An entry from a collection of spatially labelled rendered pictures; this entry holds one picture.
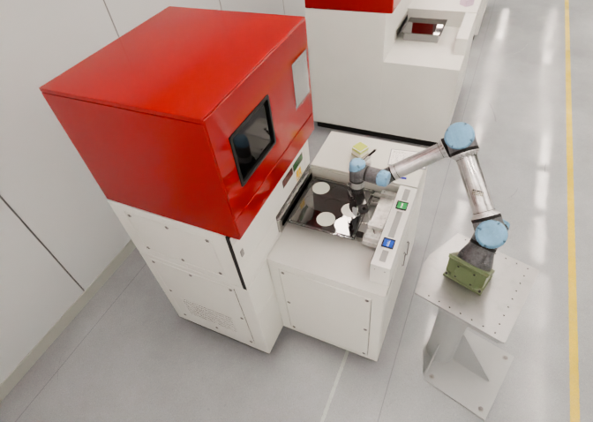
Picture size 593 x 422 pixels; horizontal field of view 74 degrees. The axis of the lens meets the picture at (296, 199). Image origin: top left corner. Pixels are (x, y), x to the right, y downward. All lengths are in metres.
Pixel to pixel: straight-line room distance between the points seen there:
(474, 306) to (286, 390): 1.24
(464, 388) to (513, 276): 0.84
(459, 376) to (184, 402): 1.64
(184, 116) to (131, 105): 0.22
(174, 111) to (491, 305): 1.55
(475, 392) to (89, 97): 2.43
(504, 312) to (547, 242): 1.54
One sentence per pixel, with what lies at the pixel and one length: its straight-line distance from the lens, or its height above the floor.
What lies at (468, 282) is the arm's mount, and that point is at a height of 0.87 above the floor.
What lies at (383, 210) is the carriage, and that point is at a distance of 2.19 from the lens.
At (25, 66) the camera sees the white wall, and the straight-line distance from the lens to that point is 2.73.
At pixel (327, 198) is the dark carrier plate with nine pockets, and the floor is 0.90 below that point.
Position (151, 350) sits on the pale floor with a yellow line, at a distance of 2.99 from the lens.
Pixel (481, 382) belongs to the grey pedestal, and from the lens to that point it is 2.74.
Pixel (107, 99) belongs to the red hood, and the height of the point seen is 1.82.
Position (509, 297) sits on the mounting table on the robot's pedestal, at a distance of 2.07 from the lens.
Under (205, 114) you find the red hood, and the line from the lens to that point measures 1.30.
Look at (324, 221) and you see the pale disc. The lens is 2.11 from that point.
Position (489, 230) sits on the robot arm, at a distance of 1.76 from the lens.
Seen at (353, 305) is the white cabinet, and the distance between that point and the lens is 2.11.
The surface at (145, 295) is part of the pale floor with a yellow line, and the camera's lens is 3.24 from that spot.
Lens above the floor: 2.48
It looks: 45 degrees down
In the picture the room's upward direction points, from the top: 8 degrees counter-clockwise
